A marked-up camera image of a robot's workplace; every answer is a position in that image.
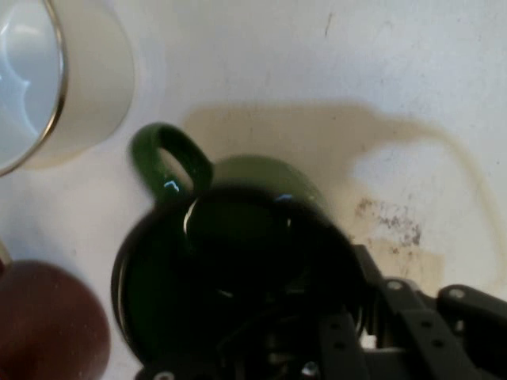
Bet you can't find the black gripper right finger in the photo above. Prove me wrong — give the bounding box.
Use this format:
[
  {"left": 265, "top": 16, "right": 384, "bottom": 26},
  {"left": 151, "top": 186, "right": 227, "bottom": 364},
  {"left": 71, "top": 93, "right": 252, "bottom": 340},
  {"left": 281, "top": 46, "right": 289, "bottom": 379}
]
[{"left": 352, "top": 245, "right": 507, "bottom": 380}]

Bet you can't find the green enamel mug white print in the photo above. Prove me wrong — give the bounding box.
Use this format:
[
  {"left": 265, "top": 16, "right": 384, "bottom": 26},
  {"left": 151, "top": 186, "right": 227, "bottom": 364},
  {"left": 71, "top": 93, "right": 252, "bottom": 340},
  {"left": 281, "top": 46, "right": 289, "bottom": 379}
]
[{"left": 110, "top": 122, "right": 375, "bottom": 369}]

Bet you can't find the red enamel mug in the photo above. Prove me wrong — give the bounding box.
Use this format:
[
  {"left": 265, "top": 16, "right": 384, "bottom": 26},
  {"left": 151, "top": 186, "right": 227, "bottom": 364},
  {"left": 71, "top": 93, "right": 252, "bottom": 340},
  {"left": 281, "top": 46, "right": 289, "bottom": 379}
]
[{"left": 0, "top": 237, "right": 112, "bottom": 380}]

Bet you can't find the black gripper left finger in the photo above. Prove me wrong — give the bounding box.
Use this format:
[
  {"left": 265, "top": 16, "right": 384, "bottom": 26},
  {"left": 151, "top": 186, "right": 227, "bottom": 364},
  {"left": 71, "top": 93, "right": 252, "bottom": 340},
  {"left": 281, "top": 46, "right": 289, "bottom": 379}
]
[{"left": 134, "top": 310, "right": 369, "bottom": 380}]

